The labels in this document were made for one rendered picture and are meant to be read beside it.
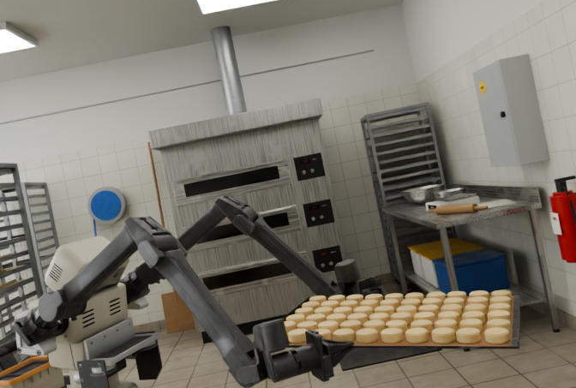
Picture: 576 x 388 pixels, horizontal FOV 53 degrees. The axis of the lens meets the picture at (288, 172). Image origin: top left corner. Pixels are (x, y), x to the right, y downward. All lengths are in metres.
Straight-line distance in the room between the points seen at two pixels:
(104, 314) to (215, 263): 3.58
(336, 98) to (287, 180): 1.49
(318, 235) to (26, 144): 3.39
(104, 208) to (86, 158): 0.60
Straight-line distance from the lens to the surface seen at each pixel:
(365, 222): 6.53
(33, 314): 1.81
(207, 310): 1.39
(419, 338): 1.37
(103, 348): 1.95
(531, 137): 4.07
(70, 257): 1.88
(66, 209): 6.82
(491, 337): 1.34
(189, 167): 5.47
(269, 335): 1.30
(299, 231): 5.45
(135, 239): 1.49
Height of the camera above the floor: 1.40
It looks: level
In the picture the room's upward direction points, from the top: 11 degrees counter-clockwise
